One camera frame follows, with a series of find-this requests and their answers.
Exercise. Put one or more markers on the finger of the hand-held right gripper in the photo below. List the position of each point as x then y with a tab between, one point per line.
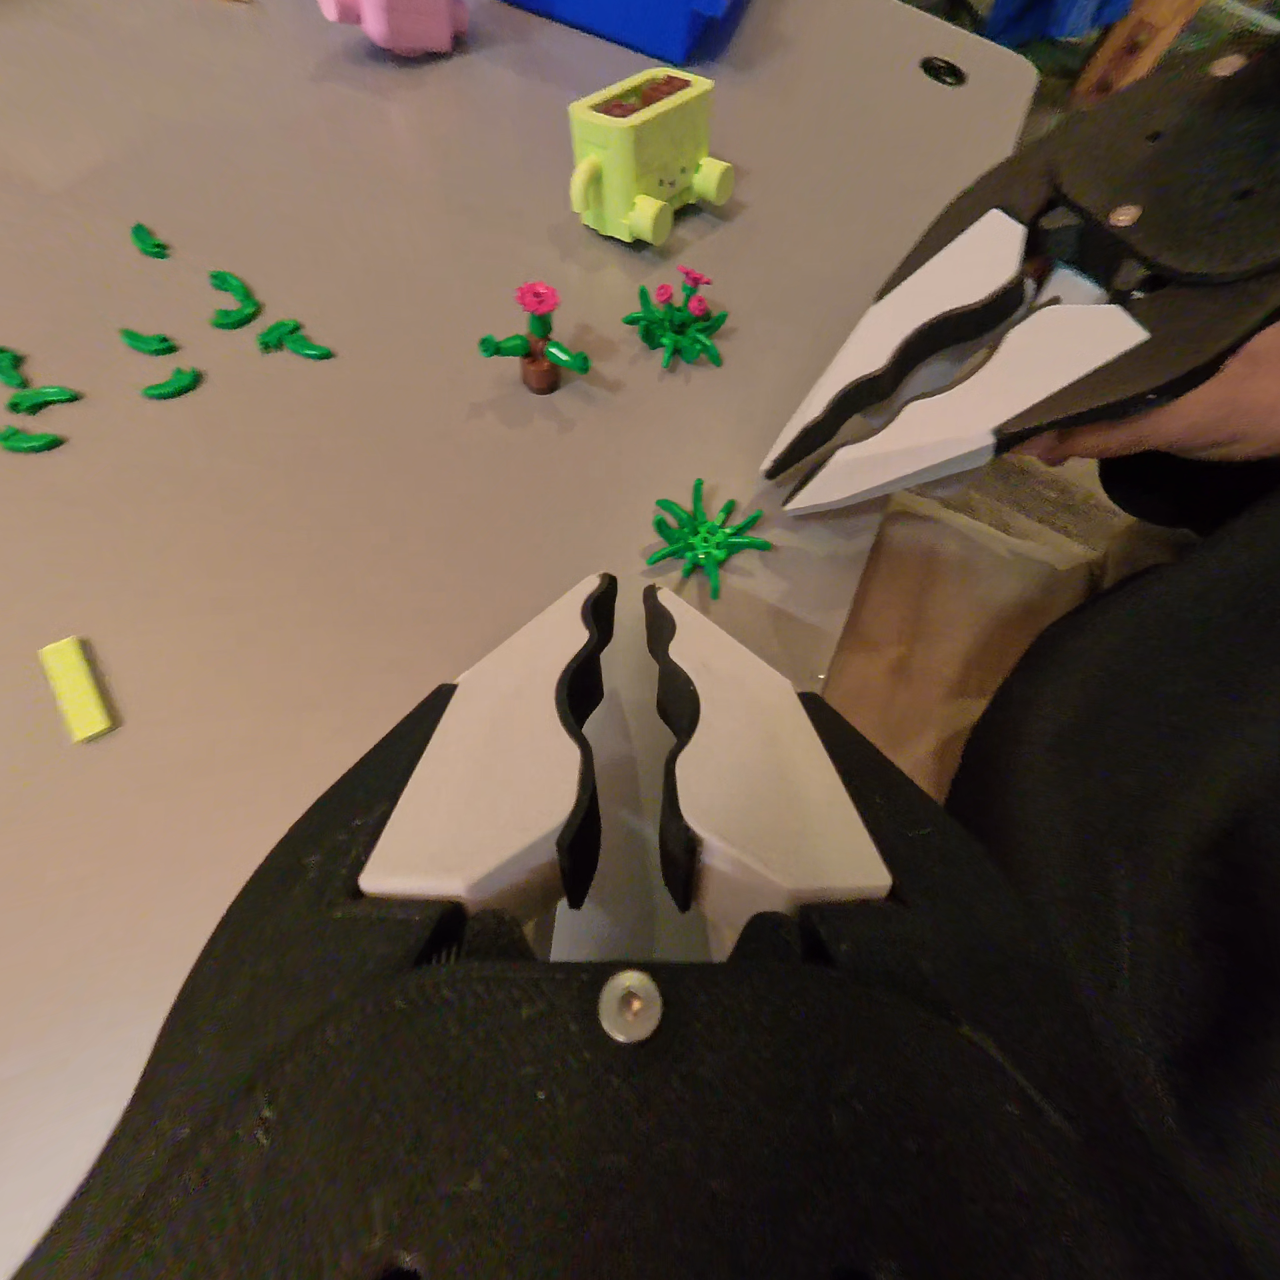
929	290
1039	380

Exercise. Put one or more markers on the dark round table grommet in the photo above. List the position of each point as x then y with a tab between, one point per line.
943	71

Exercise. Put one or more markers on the group of loose green leaves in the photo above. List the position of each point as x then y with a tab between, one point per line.
234	316

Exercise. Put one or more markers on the blue plastic bin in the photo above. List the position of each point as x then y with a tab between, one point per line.
640	25
1059	20

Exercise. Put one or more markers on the green spiky plant base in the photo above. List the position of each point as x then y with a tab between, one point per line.
707	540

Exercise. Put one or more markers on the green bush with pink flowers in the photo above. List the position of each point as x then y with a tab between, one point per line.
679	330

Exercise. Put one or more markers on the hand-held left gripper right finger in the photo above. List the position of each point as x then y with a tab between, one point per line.
774	790

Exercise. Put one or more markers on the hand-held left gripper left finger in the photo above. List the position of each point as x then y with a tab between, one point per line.
480	790

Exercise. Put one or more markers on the pink flower on brown stem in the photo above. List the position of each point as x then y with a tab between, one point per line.
539	375

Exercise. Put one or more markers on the lime green brick pot figure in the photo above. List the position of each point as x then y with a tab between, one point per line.
629	150

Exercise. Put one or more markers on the pink brick pot figure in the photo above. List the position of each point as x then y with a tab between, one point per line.
399	25

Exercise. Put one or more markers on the lime green flat tile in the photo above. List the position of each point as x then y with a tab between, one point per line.
74	691

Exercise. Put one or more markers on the person's right hand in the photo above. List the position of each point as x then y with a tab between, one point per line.
1199	420

